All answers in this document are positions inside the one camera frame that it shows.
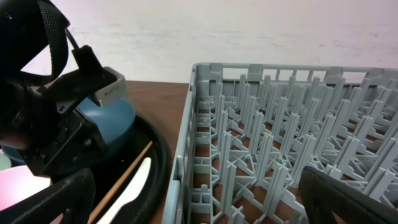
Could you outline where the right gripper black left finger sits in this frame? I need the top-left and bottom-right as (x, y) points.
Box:
(1, 168), (96, 223)

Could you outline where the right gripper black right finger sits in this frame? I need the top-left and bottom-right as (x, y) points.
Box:
(299, 166), (397, 224)

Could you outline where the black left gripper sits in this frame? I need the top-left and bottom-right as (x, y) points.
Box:
(17, 67), (116, 177)

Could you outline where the dark blue bowl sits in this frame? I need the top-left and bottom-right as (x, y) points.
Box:
(1, 96), (136, 167)

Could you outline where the pale green bowl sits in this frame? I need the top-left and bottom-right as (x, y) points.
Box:
(0, 153), (12, 171)

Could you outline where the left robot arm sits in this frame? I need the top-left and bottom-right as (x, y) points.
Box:
(1, 0), (116, 177)

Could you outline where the grey plastic dishwasher rack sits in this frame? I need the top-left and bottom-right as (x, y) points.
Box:
(162, 63), (397, 223)

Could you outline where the round black tray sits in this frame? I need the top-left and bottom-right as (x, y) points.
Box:
(91, 115), (169, 224)

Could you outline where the white plastic knife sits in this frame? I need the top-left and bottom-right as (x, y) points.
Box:
(97, 157), (152, 224)

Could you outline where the pink plastic cup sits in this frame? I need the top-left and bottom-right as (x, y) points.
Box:
(1, 165), (51, 212)

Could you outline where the wooden chopstick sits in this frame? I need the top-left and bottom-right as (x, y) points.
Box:
(87, 141), (153, 224)

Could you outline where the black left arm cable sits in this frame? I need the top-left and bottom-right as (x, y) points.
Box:
(64, 28), (80, 50)

